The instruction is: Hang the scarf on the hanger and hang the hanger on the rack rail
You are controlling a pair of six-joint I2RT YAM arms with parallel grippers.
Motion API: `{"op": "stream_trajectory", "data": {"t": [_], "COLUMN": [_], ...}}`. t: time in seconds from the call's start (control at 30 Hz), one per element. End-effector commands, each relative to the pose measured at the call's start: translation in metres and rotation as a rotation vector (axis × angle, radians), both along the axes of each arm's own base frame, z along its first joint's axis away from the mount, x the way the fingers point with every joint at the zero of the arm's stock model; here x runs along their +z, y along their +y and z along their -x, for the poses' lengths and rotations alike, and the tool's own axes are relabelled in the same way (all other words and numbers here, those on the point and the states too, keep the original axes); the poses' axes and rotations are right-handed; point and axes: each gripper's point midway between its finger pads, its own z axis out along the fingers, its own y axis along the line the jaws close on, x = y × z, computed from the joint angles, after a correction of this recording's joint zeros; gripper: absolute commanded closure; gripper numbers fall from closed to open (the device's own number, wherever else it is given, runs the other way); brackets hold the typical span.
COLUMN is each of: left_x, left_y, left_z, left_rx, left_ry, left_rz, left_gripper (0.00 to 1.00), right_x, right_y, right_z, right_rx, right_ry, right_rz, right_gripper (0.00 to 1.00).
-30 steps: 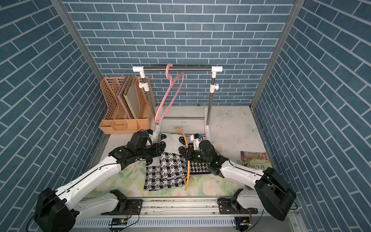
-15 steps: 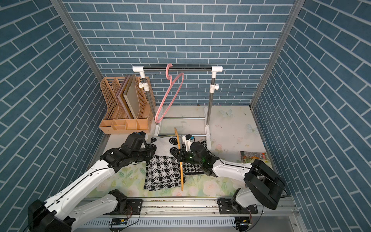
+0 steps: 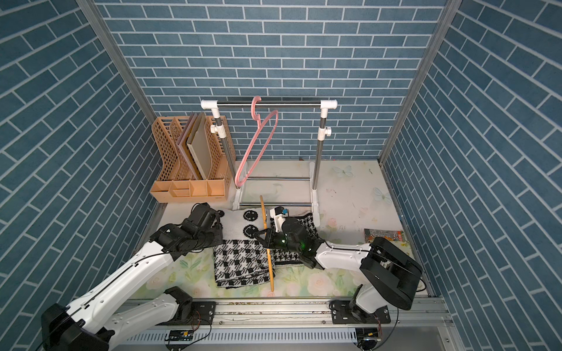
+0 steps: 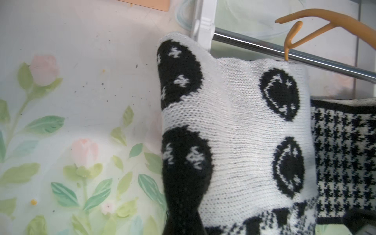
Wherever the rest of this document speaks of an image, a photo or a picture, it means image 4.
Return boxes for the orange plastic hanger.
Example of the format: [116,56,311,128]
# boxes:
[275,8,376,62]

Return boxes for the white and steel clothes rack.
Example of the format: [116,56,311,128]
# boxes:
[191,1,376,83]

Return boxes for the floral table mat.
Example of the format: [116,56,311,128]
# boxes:
[0,0,376,235]

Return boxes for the smiley face knit scarf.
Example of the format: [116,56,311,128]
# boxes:
[157,33,318,235]

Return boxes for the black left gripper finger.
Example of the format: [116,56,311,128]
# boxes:
[162,211,207,235]

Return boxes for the houndstooth black white scarf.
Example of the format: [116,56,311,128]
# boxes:
[311,98,376,235]

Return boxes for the peach plastic desk organizer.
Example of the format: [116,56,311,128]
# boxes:
[119,0,170,12]

